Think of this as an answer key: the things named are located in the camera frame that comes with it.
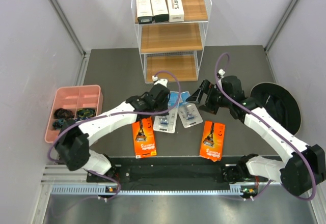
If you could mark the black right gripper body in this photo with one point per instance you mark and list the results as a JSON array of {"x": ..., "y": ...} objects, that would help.
[{"x": 215, "y": 97}]

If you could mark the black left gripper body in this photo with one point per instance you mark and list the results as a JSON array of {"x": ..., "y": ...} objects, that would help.
[{"x": 161, "y": 107}]

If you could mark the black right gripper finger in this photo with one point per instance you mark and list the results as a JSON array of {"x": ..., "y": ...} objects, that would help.
[
  {"x": 196, "y": 97},
  {"x": 209, "y": 108}
]

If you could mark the blue Gillette blister pack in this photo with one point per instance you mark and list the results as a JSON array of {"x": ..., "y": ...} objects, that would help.
[
  {"x": 188, "y": 112},
  {"x": 167, "y": 123}
]

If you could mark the orange gillette fusion box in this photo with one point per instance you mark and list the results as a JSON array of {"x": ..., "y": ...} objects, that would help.
[
  {"x": 143, "y": 139},
  {"x": 211, "y": 146}
]

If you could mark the white Harry's logo box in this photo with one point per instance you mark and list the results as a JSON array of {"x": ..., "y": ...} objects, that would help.
[{"x": 176, "y": 11}]

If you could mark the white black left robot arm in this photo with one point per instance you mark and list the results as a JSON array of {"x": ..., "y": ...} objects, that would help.
[{"x": 75, "y": 138}]

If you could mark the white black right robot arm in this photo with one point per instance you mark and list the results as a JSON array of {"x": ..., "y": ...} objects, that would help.
[{"x": 301, "y": 167}]

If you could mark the black and beige bucket hat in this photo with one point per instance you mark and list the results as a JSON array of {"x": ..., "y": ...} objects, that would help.
[{"x": 280, "y": 104}]

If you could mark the pink compartment tray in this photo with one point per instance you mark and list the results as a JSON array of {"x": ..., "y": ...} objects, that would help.
[{"x": 72, "y": 99}]

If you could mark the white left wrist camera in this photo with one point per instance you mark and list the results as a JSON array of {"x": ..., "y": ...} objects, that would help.
[{"x": 159, "y": 81}]

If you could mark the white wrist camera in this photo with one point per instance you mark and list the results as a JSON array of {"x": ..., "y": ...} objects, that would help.
[
  {"x": 220, "y": 74},
  {"x": 159, "y": 81}
]

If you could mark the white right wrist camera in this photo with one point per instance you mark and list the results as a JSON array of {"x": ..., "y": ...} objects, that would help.
[{"x": 220, "y": 74}]

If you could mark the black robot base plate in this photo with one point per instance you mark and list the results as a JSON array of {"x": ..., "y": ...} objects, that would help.
[{"x": 130, "y": 170}]

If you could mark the white wire wooden shelf unit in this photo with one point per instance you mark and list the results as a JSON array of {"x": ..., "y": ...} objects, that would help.
[{"x": 176, "y": 47}]

